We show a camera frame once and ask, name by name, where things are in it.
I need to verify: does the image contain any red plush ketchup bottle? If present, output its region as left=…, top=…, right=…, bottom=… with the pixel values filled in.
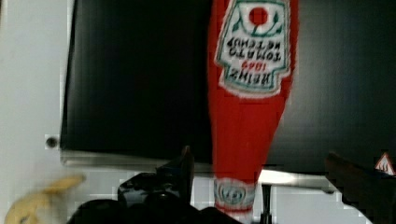
left=207, top=0, right=299, bottom=224

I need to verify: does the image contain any silver toaster oven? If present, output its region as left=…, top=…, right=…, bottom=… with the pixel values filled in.
left=61, top=0, right=395, bottom=189

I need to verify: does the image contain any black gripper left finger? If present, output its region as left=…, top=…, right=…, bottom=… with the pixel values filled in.
left=66, top=147, right=240, bottom=224

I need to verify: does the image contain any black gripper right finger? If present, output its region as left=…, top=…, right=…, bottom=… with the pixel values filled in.
left=325, top=153, right=396, bottom=224

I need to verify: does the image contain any yellow toy banana bunch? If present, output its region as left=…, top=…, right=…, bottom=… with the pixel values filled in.
left=3, top=174, right=86, bottom=224

